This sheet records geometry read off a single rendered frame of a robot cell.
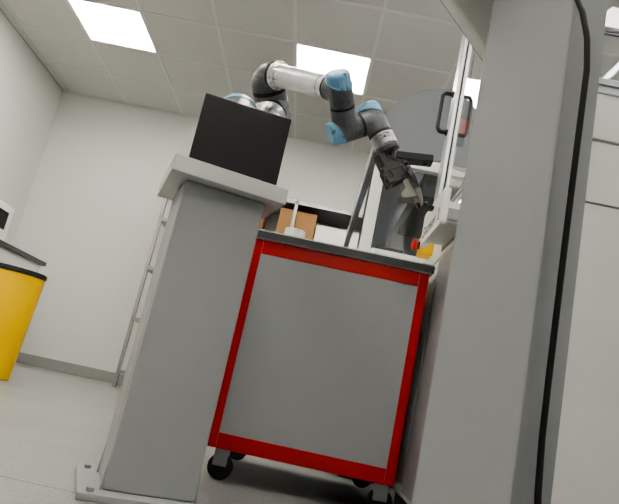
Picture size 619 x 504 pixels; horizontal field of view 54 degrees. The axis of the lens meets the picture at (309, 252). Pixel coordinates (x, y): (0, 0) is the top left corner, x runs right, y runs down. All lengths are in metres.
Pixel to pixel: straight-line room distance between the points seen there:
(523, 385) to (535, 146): 0.30
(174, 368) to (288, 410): 0.55
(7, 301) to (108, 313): 2.42
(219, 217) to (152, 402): 0.45
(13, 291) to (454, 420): 3.38
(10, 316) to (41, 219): 2.83
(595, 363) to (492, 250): 0.58
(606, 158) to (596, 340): 0.39
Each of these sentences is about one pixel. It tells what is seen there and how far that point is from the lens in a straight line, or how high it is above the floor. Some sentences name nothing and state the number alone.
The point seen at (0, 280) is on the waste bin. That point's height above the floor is 0.55.
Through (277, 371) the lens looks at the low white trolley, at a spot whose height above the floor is 0.34.
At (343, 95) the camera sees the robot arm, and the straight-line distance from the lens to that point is 1.83.
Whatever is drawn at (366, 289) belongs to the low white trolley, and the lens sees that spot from 1.90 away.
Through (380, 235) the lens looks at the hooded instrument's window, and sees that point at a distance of 2.68.
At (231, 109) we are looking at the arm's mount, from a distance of 1.58.
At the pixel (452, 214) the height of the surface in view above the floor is 0.86.
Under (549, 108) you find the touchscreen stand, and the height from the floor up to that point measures 0.72.
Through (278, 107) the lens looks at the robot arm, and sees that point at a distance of 2.12.
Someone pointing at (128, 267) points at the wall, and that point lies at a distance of 6.28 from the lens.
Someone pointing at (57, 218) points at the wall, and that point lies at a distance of 6.62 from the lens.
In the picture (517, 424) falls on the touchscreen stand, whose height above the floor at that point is 0.31.
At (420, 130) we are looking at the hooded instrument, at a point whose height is 1.53.
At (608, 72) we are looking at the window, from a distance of 1.56.
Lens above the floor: 0.30
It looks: 13 degrees up
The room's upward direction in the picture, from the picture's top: 12 degrees clockwise
